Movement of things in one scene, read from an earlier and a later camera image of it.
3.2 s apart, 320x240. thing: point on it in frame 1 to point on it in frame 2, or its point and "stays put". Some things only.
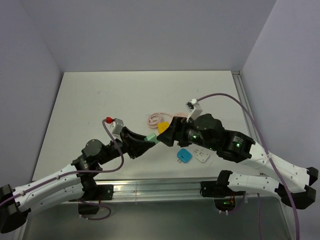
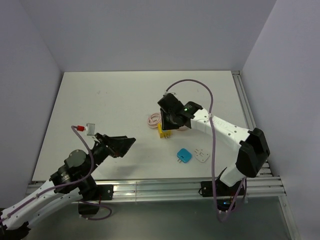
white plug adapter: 202,155 stays put
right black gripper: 179,125 to 166,126
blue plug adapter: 184,155 stays put
